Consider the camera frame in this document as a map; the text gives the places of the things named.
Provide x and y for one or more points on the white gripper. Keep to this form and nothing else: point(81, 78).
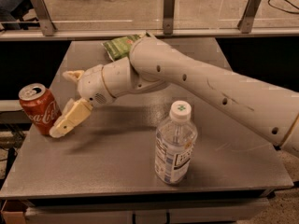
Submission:
point(92, 85)

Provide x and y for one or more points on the red coke can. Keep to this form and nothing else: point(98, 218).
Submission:
point(40, 106)

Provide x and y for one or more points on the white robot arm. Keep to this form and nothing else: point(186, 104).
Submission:
point(270, 111)

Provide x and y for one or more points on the green jalapeno chip bag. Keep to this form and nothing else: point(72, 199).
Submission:
point(118, 48)

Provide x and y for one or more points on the clear plastic water bottle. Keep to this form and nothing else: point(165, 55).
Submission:
point(175, 139)

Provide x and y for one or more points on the seated person in background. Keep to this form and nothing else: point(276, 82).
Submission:
point(6, 7)

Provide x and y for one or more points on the cardboard box corner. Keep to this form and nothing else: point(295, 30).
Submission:
point(13, 212)

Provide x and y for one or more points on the left metal bracket post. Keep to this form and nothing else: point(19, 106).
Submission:
point(47, 26)

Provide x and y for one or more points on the metal bracket post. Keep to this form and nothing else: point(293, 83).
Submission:
point(246, 22)
point(168, 16)
point(47, 26)

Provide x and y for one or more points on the middle metal bracket post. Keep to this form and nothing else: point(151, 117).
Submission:
point(168, 16)

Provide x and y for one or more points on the right metal bracket post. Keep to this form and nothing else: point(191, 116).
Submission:
point(246, 22)

